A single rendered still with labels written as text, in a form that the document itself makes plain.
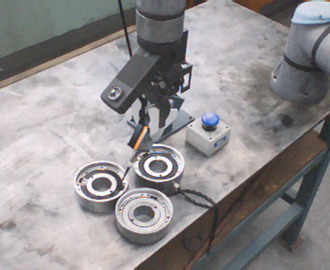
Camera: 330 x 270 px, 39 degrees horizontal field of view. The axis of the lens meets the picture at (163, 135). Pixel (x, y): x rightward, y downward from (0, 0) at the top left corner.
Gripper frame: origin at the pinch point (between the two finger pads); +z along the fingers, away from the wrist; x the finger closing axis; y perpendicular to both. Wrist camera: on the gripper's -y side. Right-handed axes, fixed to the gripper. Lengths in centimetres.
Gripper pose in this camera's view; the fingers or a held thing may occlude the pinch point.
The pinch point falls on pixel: (145, 132)
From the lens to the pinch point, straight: 86.5
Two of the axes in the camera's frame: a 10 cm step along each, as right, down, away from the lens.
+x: -7.1, -5.0, 5.0
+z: -0.5, 7.4, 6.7
